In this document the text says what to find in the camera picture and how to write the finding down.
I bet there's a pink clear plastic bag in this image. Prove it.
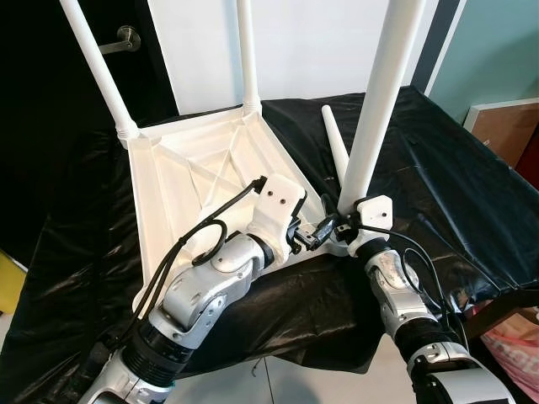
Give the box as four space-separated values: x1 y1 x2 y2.
467 299 539 401

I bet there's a dark red cloth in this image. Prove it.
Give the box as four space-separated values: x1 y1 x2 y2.
514 126 539 190

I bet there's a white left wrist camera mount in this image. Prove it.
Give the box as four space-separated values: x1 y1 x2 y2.
251 175 308 253

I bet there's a yellow plastic object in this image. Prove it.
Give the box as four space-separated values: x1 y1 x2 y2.
0 248 26 316

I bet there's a silver door lever handle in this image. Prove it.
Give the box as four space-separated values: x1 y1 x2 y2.
99 25 141 56

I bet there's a black plastic table cover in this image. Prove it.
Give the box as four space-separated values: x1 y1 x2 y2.
0 84 539 404

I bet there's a white plastic table leg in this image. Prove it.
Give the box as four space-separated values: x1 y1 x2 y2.
337 0 428 215
237 0 260 114
59 0 137 144
323 105 350 196

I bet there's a white plastic table top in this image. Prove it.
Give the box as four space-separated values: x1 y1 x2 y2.
126 105 350 312

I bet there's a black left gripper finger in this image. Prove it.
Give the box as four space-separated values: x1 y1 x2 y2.
310 216 342 249

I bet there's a white framed brown board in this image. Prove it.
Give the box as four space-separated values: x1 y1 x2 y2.
463 98 539 169

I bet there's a dark grey wall trim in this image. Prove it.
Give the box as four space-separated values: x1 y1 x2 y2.
410 0 464 93

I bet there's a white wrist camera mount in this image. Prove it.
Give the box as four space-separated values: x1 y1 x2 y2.
350 195 395 253
251 175 308 253

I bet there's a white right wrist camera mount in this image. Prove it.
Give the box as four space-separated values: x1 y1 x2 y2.
350 195 395 253

